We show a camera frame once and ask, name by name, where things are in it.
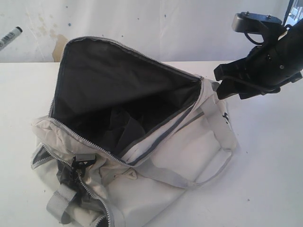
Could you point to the black capped white marker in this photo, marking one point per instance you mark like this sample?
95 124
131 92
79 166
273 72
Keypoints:
10 36

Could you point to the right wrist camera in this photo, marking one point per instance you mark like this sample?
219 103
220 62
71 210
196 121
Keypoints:
268 26

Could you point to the white fabric backpack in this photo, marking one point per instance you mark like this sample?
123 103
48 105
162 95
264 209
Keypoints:
126 135

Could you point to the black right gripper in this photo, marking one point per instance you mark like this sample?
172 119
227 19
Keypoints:
266 68

